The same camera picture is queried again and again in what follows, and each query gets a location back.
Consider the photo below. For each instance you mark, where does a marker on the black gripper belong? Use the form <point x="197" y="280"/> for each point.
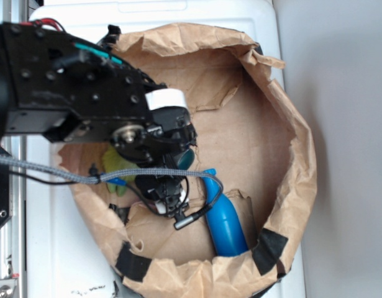
<point x="161" y="139"/>

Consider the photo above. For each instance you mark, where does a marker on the dark green plastic pickle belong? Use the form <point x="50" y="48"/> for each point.
<point x="185" y="160"/>

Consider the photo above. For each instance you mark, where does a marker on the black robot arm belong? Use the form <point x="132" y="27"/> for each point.
<point x="67" y="89"/>

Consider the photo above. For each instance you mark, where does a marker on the green plush toy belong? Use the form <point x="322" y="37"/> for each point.
<point x="112" y="161"/>

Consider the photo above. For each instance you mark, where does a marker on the brown paper lined bin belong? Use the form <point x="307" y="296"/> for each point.
<point x="250" y="132"/>

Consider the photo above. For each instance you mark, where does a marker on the blue plastic bottle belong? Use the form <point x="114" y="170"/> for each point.
<point x="223" y="222"/>

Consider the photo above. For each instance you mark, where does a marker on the white plastic lid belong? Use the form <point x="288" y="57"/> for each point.
<point x="62" y="257"/>

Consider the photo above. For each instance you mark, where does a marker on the black mounting plate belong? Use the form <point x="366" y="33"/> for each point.
<point x="5" y="195"/>

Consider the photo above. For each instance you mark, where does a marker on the aluminium frame rail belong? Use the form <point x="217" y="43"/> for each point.
<point x="13" y="276"/>

